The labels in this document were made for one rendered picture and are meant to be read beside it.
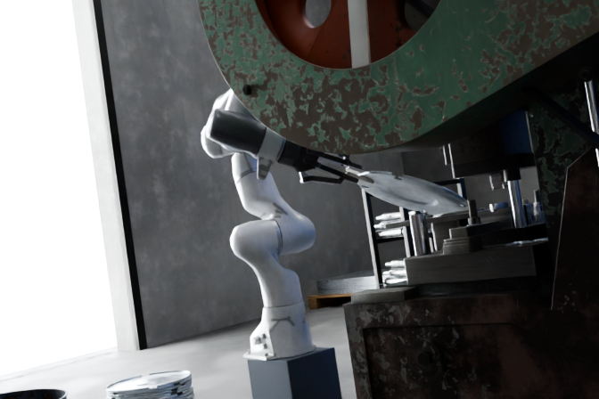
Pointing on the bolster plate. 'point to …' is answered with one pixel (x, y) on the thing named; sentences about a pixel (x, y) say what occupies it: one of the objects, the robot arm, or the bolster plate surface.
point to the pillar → (516, 204)
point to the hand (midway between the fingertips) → (359, 175)
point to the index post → (420, 233)
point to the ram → (492, 141)
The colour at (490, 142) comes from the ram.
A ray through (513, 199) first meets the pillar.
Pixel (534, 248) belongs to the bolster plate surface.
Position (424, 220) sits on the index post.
